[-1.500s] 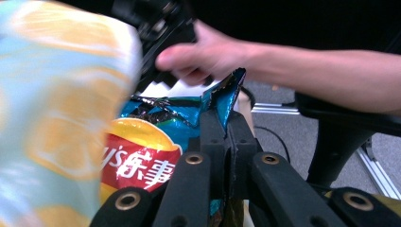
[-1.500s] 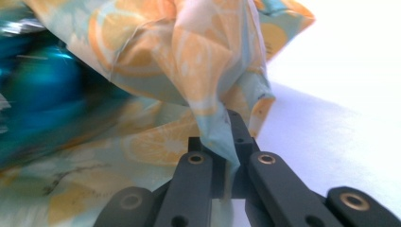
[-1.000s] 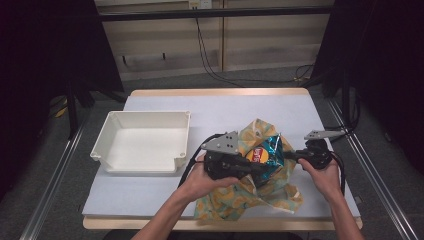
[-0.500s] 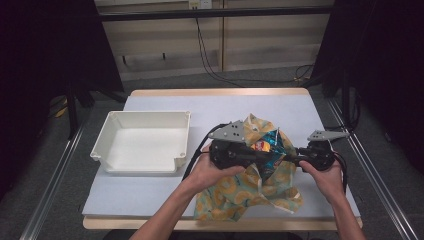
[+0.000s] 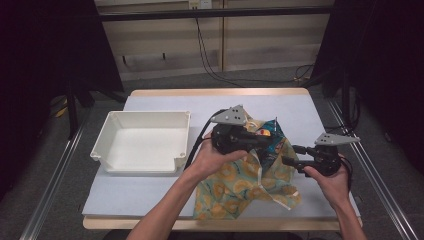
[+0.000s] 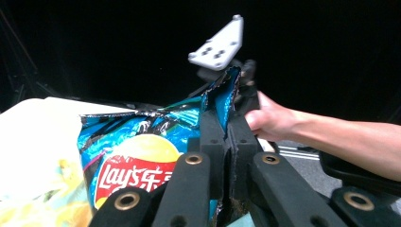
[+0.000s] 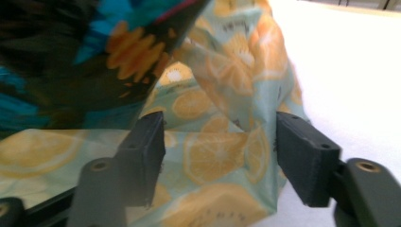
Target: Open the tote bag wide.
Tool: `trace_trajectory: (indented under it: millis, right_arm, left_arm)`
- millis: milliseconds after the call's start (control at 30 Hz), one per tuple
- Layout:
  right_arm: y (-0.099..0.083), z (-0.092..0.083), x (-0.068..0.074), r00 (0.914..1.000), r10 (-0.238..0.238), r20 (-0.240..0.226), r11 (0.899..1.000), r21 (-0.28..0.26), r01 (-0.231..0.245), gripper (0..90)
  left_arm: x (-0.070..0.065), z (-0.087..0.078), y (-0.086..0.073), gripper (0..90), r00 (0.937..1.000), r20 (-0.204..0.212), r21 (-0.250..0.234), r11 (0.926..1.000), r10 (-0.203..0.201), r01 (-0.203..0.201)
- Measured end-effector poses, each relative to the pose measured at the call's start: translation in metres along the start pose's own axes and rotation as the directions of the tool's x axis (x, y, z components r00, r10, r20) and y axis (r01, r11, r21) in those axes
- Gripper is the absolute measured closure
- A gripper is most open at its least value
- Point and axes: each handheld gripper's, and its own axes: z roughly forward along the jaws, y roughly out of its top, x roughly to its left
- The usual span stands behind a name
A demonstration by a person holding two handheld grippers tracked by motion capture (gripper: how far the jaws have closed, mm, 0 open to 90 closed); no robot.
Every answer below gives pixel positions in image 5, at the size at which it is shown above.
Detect black horizontal bar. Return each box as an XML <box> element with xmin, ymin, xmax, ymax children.
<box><xmin>99</xmin><ymin>5</ymin><xmax>334</xmax><ymax>23</ymax></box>

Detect blue snack packet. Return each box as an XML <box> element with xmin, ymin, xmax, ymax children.
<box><xmin>253</xmin><ymin>117</ymin><xmax>288</xmax><ymax>168</ymax></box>

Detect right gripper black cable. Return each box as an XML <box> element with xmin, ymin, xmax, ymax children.
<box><xmin>339</xmin><ymin>156</ymin><xmax>355</xmax><ymax>192</ymax></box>

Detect orange print cloth bag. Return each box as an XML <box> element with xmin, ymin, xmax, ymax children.
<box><xmin>193</xmin><ymin>112</ymin><xmax>303</xmax><ymax>221</ymax></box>

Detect black metal stand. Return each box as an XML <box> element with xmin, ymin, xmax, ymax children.
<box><xmin>64</xmin><ymin>79</ymin><xmax>128</xmax><ymax>141</ymax></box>
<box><xmin>331</xmin><ymin>66</ymin><xmax>363</xmax><ymax>134</ymax></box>

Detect person's left hand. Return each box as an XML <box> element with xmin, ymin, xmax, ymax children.
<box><xmin>184</xmin><ymin>131</ymin><xmax>249</xmax><ymax>184</ymax></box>

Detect metal floor rail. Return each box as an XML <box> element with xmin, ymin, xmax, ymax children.
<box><xmin>19</xmin><ymin>111</ymin><xmax>90</xmax><ymax>240</ymax></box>
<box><xmin>326</xmin><ymin>99</ymin><xmax>420</xmax><ymax>240</ymax></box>

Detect light blue table mat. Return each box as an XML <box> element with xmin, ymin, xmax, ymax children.
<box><xmin>81</xmin><ymin>94</ymin><xmax>361</xmax><ymax>220</ymax></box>

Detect white plastic tray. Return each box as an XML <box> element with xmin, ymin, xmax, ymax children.
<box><xmin>89</xmin><ymin>110</ymin><xmax>192</xmax><ymax>177</ymax></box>

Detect long black floor cable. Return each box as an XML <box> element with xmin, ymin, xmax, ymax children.
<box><xmin>194</xmin><ymin>18</ymin><xmax>315</xmax><ymax>88</ymax></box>

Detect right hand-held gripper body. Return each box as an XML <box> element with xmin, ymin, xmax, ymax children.
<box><xmin>301</xmin><ymin>132</ymin><xmax>362</xmax><ymax>178</ymax></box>

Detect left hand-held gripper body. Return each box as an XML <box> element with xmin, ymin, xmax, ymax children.
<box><xmin>209</xmin><ymin>104</ymin><xmax>268</xmax><ymax>156</ymax></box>

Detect black curtain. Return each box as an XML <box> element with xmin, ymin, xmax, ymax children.
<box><xmin>311</xmin><ymin>0</ymin><xmax>424</xmax><ymax>176</ymax></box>
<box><xmin>0</xmin><ymin>0</ymin><xmax>125</xmax><ymax>201</ymax></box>

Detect person's right hand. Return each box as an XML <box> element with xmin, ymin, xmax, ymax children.
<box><xmin>302</xmin><ymin>153</ymin><xmax>352</xmax><ymax>212</ymax></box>

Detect wooden table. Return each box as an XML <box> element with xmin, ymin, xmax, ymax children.
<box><xmin>82</xmin><ymin>87</ymin><xmax>364</xmax><ymax>232</ymax></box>

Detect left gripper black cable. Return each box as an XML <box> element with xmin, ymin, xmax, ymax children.
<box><xmin>183</xmin><ymin>109</ymin><xmax>228</xmax><ymax>172</ymax></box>

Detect white wall outlet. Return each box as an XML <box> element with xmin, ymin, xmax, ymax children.
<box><xmin>188</xmin><ymin>0</ymin><xmax>213</xmax><ymax>10</ymax></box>

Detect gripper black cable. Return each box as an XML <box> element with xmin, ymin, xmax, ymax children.
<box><xmin>183</xmin><ymin>109</ymin><xmax>228</xmax><ymax>172</ymax></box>
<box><xmin>339</xmin><ymin>156</ymin><xmax>355</xmax><ymax>192</ymax></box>

